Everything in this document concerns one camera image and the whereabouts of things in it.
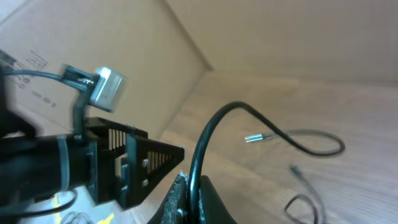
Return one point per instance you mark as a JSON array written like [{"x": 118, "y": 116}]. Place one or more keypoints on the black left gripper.
[{"x": 146, "y": 164}]

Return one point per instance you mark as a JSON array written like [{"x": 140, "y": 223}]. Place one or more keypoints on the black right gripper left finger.
[{"x": 172, "y": 210}]

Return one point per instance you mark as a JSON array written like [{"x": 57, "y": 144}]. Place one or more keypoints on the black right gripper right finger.
[{"x": 211, "y": 207}]

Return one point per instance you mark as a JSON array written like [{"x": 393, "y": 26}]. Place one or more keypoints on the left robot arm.
[{"x": 33, "y": 168}]

